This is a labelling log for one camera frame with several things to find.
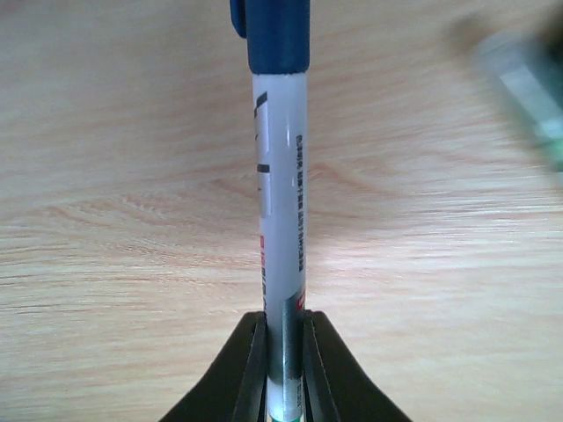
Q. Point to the green capped thin pen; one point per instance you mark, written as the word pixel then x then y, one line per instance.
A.
pixel 528 75

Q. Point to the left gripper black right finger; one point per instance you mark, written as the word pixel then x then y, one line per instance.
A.
pixel 335 386

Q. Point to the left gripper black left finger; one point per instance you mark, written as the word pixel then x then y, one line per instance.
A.
pixel 234 386

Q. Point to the blue capped pen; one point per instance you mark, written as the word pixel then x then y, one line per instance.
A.
pixel 277 36

